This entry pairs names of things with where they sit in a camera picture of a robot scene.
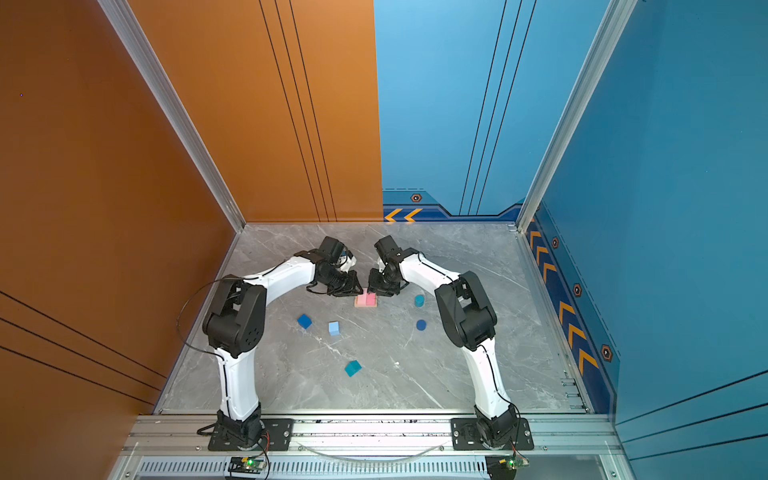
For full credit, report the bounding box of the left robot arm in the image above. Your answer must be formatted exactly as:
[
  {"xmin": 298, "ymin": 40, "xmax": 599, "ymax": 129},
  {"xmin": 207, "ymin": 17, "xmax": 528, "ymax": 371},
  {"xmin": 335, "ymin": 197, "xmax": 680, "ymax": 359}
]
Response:
[{"xmin": 203, "ymin": 237, "xmax": 363, "ymax": 450}]

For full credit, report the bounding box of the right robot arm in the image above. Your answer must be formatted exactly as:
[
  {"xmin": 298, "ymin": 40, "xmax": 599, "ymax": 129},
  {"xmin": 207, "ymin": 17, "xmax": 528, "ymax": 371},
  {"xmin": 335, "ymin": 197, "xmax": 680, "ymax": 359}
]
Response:
[{"xmin": 368, "ymin": 236, "xmax": 522, "ymax": 449}]

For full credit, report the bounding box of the dark blue cube block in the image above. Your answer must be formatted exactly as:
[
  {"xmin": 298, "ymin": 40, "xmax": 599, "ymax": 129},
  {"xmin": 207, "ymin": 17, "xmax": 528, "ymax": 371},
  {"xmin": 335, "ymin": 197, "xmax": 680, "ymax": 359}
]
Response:
[{"xmin": 297, "ymin": 314, "xmax": 312, "ymax": 330}]

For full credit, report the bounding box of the teal cube block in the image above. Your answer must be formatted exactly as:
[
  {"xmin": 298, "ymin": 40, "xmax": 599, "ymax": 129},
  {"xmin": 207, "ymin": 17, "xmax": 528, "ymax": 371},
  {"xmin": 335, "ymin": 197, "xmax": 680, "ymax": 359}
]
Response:
[{"xmin": 344, "ymin": 360, "xmax": 362, "ymax": 377}]

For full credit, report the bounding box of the left green circuit board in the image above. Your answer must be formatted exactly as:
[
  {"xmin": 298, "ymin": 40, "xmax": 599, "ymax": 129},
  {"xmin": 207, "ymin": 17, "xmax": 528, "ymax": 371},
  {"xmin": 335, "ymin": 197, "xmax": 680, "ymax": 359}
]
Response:
[{"xmin": 227, "ymin": 456, "xmax": 271, "ymax": 479}]

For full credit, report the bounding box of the green circuit board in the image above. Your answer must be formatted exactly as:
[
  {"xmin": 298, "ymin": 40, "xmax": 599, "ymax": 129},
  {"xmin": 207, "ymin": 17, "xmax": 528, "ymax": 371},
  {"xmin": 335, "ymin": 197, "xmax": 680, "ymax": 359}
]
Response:
[
  {"xmin": 485, "ymin": 455, "xmax": 530, "ymax": 480},
  {"xmin": 227, "ymin": 456, "xmax": 271, "ymax": 479}
]

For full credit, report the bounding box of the right green circuit board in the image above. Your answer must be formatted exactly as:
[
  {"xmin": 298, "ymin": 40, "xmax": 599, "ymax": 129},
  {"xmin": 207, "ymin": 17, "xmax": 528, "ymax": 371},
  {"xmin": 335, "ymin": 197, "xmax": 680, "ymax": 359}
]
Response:
[{"xmin": 485, "ymin": 455, "xmax": 530, "ymax": 480}]

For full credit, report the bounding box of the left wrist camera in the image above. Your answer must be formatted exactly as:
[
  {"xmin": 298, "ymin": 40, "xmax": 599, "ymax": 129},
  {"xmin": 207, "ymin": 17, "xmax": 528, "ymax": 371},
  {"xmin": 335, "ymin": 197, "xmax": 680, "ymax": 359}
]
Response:
[{"xmin": 335, "ymin": 249, "xmax": 357, "ymax": 272}]

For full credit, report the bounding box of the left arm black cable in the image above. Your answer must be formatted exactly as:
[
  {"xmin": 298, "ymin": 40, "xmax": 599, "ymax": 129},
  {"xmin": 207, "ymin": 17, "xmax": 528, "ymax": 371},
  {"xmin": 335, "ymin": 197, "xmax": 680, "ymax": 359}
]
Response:
[{"xmin": 175, "ymin": 277, "xmax": 235, "ymax": 361}]

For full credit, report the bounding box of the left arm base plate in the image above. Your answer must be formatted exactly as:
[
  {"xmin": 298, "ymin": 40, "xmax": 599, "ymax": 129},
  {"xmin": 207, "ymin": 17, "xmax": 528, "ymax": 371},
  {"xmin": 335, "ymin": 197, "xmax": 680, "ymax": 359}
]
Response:
[{"xmin": 208, "ymin": 418, "xmax": 294, "ymax": 453}]

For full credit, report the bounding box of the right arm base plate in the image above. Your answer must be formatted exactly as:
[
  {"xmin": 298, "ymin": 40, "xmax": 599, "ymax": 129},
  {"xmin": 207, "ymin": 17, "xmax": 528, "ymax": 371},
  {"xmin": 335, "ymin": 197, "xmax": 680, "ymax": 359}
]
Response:
[{"xmin": 450, "ymin": 418, "xmax": 535, "ymax": 452}]

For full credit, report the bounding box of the aluminium front rail frame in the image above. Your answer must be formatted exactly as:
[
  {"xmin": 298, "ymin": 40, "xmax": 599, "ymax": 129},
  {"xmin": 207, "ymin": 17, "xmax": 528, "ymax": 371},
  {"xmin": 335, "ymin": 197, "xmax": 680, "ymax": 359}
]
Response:
[{"xmin": 109, "ymin": 410, "xmax": 634, "ymax": 479}]

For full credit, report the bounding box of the left aluminium corner post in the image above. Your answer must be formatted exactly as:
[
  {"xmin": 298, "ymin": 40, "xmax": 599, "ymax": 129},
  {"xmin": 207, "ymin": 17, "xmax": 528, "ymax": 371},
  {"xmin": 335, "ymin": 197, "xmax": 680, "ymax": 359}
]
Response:
[{"xmin": 98, "ymin": 0, "xmax": 246, "ymax": 233}]

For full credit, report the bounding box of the aluminium corner post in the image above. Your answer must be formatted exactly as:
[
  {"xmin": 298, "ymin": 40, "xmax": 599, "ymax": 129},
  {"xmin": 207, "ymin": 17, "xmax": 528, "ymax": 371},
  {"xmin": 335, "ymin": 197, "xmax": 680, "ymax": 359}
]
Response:
[
  {"xmin": 98, "ymin": 0, "xmax": 246, "ymax": 233},
  {"xmin": 516, "ymin": 0, "xmax": 637, "ymax": 234}
]

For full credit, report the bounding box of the right aluminium corner post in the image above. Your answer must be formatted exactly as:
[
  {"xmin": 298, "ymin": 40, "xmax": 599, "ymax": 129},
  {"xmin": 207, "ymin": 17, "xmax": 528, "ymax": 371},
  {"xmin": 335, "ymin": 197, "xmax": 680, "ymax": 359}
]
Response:
[{"xmin": 516, "ymin": 0, "xmax": 637, "ymax": 234}]

